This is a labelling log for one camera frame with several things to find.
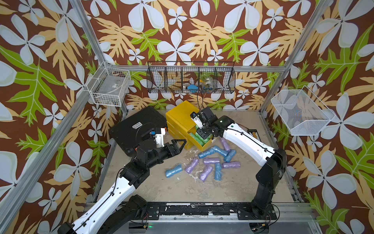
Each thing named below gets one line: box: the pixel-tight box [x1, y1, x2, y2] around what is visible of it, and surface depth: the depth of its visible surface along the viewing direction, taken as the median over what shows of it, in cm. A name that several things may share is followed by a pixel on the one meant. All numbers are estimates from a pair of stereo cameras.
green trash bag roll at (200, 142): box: [188, 132, 205, 147], surface depth 84 cm
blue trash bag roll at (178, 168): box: [165, 163, 183, 178], surface depth 88 cm
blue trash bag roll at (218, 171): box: [214, 162, 223, 181], surface depth 89 cm
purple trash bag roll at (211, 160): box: [203, 157, 221, 165], surface depth 91 cm
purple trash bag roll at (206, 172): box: [199, 165, 214, 182], surface depth 88 cm
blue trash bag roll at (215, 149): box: [211, 145, 229, 157], surface depth 96 cm
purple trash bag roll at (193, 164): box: [185, 157, 200, 175], surface depth 90 cm
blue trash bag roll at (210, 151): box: [198, 145, 216, 159], surface depth 95 cm
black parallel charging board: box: [247, 129, 262, 142], surface depth 107 cm
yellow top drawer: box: [186, 132, 213, 152], surface depth 82 cm
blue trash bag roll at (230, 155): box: [224, 149, 237, 163], surface depth 94 cm
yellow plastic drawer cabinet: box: [165, 100, 213, 152], surface depth 86 cm
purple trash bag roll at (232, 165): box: [222, 160, 242, 169], surface depth 90 cm
